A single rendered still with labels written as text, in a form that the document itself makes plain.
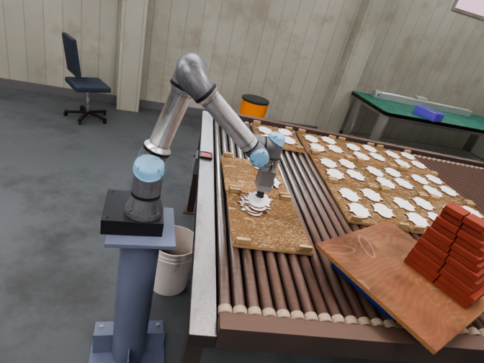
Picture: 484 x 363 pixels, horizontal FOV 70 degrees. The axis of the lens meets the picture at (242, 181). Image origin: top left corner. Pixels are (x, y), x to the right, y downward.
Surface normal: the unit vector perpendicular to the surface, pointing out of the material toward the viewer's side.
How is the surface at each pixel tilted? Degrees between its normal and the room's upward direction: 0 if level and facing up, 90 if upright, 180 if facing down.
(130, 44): 90
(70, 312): 0
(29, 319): 0
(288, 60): 90
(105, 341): 90
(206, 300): 0
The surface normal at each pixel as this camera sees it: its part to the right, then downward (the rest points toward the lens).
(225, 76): 0.21, 0.51
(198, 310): 0.22, -0.86
